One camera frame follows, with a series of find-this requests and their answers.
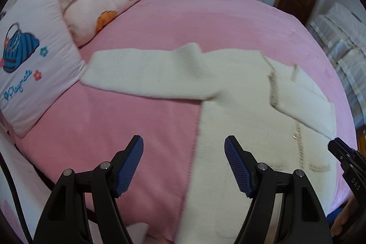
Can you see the pink pillow with bag print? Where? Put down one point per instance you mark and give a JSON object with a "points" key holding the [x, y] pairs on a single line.
{"points": [[34, 61]]}

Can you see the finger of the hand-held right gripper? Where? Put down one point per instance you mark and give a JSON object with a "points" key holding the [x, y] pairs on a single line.
{"points": [[337, 148]]}

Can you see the folded pink flower-print quilt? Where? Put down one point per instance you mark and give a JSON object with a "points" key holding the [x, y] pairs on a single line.
{"points": [[100, 1]]}

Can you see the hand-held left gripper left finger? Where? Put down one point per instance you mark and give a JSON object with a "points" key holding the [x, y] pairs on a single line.
{"points": [[130, 164]]}

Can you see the person's right hand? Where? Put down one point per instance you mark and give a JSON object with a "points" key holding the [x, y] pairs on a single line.
{"points": [[341, 219]]}

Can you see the pink plush bed blanket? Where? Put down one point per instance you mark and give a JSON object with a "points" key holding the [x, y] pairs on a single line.
{"points": [[137, 118]]}

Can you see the white fluffy cardigan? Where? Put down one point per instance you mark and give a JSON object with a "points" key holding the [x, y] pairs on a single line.
{"points": [[243, 106]]}

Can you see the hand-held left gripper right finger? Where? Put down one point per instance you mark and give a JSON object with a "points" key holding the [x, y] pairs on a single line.
{"points": [[237, 165]]}

